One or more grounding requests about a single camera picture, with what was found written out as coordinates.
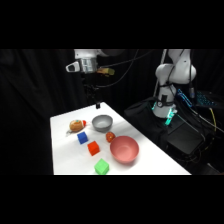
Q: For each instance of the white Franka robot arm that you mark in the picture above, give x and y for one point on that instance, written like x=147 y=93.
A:
x=174 y=71

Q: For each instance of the black robot stand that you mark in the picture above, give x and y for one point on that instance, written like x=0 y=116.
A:
x=183 y=136

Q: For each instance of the red cube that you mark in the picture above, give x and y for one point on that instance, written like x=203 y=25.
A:
x=93 y=148

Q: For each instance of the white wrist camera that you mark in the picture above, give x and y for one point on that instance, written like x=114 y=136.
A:
x=72 y=67

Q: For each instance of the blue lit electronics box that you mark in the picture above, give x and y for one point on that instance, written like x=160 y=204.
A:
x=200 y=98

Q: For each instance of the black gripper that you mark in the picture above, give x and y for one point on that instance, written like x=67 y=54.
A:
x=90 y=90

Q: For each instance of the green cube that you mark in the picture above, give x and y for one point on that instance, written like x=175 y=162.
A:
x=101 y=167

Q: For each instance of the brown potato toy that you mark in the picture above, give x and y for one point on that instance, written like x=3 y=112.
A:
x=76 y=125

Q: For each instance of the grey bowl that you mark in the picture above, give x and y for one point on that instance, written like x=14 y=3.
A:
x=102 y=123

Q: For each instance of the red orange ball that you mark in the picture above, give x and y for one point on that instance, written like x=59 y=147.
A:
x=110 y=137

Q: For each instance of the pink bowl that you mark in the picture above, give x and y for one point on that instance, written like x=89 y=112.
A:
x=124 y=149

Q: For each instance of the blue cube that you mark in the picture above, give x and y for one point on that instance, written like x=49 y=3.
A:
x=82 y=137

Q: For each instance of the black curtain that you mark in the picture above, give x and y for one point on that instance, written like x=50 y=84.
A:
x=30 y=106

